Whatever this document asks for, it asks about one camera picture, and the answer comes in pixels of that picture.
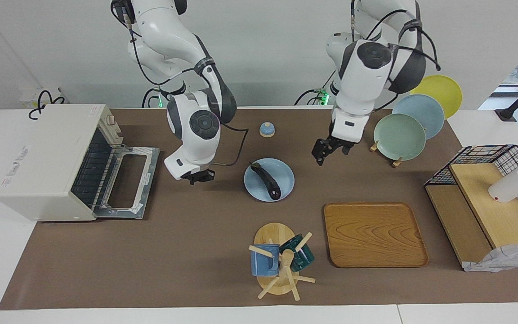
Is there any light blue ringed plate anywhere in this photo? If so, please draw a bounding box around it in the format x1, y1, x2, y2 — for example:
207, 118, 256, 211
243, 157, 295, 203

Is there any glass oven door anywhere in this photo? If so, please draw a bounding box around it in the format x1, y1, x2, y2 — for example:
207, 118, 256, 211
89, 144, 161, 220

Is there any dark purple eggplant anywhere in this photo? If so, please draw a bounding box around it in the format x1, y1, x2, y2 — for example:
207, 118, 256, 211
249, 161, 282, 201

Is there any cream toaster oven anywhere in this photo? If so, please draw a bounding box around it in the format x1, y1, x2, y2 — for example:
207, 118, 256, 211
0, 104, 124, 222

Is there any wooden plate rack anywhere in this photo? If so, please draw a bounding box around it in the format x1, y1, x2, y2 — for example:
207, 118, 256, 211
369, 139, 405, 168

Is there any pale green plate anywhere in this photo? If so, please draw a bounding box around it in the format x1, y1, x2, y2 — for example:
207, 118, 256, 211
373, 113, 427, 162

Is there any brown table mat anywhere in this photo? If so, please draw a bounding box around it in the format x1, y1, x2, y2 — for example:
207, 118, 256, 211
0, 108, 518, 311

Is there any wooden mug tree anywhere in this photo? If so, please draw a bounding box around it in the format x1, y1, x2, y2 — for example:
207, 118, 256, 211
248, 222, 317, 302

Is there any wooden serving tray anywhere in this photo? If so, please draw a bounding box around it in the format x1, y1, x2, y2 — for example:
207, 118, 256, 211
323, 202, 429, 269

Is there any pale blue smooth plate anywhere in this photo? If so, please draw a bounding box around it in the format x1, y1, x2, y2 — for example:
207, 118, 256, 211
391, 94, 445, 140

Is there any blue mug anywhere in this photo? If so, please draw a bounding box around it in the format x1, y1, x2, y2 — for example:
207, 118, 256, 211
250, 243, 281, 277

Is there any dark green mug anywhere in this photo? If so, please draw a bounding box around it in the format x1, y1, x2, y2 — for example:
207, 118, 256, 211
279, 234, 315, 272

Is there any yellow plate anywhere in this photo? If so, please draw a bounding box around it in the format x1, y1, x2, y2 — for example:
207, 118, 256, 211
409, 74, 463, 120

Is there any white cup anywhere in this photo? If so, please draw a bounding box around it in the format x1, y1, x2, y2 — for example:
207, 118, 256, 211
488, 166, 518, 203

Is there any white power strip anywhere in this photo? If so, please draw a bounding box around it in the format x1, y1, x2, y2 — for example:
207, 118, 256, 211
20, 87, 67, 109

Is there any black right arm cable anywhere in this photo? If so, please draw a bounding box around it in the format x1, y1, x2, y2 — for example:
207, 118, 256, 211
214, 123, 249, 167

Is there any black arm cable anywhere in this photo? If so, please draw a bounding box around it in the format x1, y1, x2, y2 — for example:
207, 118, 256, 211
214, 123, 249, 167
351, 0, 442, 73

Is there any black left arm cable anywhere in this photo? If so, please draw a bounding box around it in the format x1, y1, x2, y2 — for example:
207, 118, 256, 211
351, 0, 442, 73

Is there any wooden shelf with wire mesh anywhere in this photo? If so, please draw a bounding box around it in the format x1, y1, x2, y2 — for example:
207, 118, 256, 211
424, 144, 518, 273

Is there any black coiled cable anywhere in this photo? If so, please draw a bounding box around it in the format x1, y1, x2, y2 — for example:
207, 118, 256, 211
28, 90, 67, 120

